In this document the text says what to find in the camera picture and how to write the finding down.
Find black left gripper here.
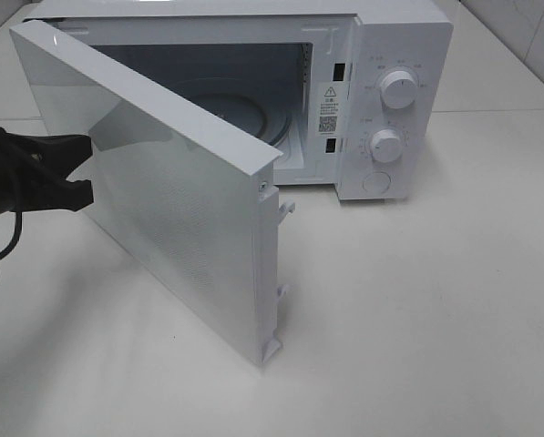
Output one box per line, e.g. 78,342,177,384
0,127,94,215

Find white microwave door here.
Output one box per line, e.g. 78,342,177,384
11,20,295,365

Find round door release button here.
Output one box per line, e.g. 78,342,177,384
363,171,391,196

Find white timer knob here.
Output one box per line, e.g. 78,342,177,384
369,128,403,164

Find glass microwave turntable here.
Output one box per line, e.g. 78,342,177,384
178,77,293,147

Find warning label with QR code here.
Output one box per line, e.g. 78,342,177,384
314,81,345,136

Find white microwave oven body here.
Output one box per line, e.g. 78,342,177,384
30,1,453,200

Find upper white power knob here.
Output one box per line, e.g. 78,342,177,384
378,67,418,109

